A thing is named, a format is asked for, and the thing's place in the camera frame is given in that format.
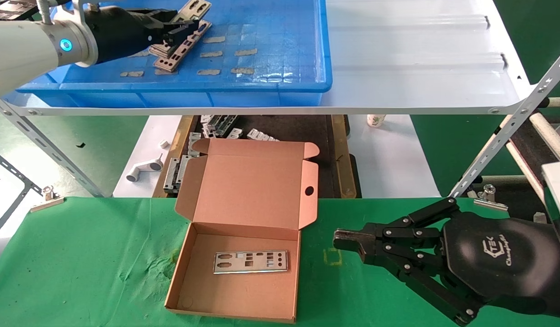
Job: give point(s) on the brown tape patch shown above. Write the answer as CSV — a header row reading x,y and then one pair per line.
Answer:
x,y
132,74
208,71
212,54
242,71
166,73
214,39
246,52

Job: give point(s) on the white base shelf board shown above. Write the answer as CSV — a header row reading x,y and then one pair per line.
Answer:
x,y
398,159

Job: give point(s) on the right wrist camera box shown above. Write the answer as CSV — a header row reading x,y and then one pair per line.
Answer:
x,y
559,204

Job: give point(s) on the black side table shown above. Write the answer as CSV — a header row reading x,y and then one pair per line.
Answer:
x,y
7,9

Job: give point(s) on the blue plastic tray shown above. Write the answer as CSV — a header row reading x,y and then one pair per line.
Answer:
x,y
271,36

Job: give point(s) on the black rubber mat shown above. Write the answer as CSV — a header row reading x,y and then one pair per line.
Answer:
x,y
534,145

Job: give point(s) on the perforated grey shelf post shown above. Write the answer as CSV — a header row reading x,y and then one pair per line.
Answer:
x,y
506,136
43,145

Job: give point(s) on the white plastic pipe fitting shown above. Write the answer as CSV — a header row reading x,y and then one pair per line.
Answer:
x,y
146,168

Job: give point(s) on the white tube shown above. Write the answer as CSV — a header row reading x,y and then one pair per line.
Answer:
x,y
557,102
550,136
512,180
524,167

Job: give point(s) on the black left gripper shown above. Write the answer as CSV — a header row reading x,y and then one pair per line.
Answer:
x,y
121,32

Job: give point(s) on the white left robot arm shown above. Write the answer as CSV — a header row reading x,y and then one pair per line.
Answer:
x,y
21,50

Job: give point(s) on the small white cube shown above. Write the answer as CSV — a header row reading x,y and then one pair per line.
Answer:
x,y
164,144

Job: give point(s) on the grey shelf rack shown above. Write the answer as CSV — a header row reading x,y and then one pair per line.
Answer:
x,y
16,172

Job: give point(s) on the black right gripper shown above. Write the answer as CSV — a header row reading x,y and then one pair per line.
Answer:
x,y
498,263

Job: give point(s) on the brown cardboard box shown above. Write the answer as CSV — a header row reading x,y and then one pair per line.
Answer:
x,y
257,190

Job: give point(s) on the silver binder clip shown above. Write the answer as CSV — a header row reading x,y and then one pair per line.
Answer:
x,y
489,193
47,204

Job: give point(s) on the green tablecloth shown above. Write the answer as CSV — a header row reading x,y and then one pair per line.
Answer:
x,y
102,254

